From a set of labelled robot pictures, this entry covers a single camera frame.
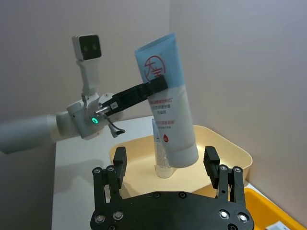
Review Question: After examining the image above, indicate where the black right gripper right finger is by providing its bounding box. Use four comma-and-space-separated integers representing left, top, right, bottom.
203, 145, 247, 204

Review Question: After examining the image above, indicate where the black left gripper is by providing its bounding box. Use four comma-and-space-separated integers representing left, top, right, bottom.
99, 75, 168, 118

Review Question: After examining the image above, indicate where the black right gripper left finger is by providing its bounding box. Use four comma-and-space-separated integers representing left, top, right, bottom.
92, 146, 127, 211

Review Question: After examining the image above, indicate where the blue white tube red logo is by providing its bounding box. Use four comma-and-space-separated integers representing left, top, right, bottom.
134, 32, 200, 168

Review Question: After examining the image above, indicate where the cream plastic tray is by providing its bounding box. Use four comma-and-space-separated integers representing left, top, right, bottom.
109, 125, 253, 197

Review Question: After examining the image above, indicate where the shallow yellow plastic crate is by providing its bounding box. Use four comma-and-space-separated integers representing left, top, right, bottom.
244, 187, 307, 230

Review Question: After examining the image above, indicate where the blue white tube small print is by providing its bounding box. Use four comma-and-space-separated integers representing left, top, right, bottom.
152, 117, 177, 179

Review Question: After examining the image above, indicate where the white box pale floral print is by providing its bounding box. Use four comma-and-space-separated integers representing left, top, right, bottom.
270, 221, 290, 230

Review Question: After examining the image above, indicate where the thin dark gripper cable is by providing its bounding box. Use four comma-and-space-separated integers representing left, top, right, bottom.
94, 106, 126, 138

